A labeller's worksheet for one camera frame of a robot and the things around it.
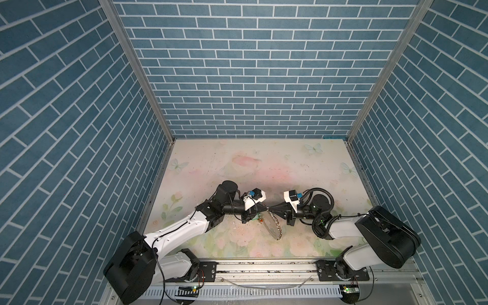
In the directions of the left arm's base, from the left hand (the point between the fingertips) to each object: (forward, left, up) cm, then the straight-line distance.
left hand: (264, 209), depth 75 cm
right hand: (0, -2, 0) cm, 2 cm away
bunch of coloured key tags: (+1, +1, -12) cm, 12 cm away
